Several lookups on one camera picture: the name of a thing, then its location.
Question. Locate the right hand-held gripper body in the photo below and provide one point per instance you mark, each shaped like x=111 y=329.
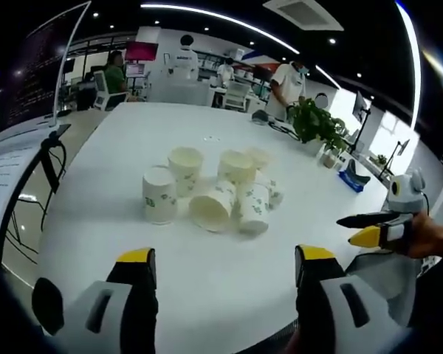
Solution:
x=406 y=195

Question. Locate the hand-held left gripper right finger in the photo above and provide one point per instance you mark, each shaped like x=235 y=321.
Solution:
x=332 y=313

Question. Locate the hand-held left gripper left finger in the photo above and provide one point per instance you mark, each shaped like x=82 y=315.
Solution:
x=107 y=317

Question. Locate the cluster of printed paper cups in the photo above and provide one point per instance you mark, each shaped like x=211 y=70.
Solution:
x=214 y=206

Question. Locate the person's right hand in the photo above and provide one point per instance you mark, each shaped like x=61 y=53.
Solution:
x=433 y=236

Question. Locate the blue tissue box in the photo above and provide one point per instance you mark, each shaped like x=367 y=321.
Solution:
x=352 y=178

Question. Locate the dark rounded object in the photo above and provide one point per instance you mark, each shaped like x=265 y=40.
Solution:
x=48 y=306

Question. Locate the black monitor on stand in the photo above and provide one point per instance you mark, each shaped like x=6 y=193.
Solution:
x=360 y=107

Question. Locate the green potted plant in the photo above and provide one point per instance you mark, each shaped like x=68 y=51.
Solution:
x=315 y=121

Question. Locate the white table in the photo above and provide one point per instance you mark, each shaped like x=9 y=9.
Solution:
x=206 y=265

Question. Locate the black device on table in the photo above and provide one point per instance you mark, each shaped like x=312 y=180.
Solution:
x=260 y=117

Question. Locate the white office chair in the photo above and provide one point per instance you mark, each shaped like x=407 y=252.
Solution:
x=237 y=95
x=105 y=90

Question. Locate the ceiling air vent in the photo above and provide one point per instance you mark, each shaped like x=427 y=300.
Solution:
x=302 y=13

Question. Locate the large white-framed monitor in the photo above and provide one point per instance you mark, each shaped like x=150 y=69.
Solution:
x=33 y=70

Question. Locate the pink screen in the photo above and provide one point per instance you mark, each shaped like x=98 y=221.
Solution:
x=141 y=51

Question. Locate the black chair frame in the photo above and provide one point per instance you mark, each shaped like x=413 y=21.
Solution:
x=53 y=166

